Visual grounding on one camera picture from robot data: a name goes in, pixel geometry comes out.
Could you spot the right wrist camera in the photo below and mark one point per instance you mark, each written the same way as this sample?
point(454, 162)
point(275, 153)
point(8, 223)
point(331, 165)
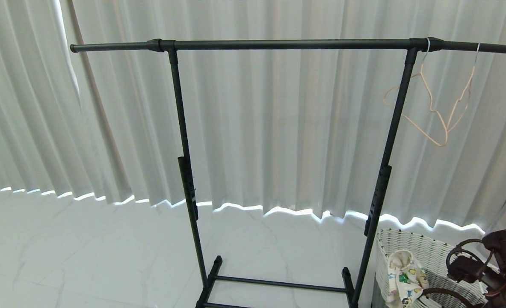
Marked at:
point(464, 268)

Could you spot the pink clothes hanger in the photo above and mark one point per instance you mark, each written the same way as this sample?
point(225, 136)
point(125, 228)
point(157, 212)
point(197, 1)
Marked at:
point(477, 54)
point(444, 145)

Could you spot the white laundry basket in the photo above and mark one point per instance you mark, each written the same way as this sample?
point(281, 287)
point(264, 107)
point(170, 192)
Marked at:
point(406, 239)

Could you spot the black clothes rack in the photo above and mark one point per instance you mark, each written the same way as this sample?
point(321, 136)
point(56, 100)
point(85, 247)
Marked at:
point(278, 44)

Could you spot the cream printed garment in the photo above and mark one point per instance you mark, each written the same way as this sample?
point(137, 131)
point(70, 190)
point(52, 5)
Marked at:
point(402, 278)

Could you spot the white curtain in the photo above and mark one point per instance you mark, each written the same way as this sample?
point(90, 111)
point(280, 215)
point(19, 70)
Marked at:
point(278, 128)

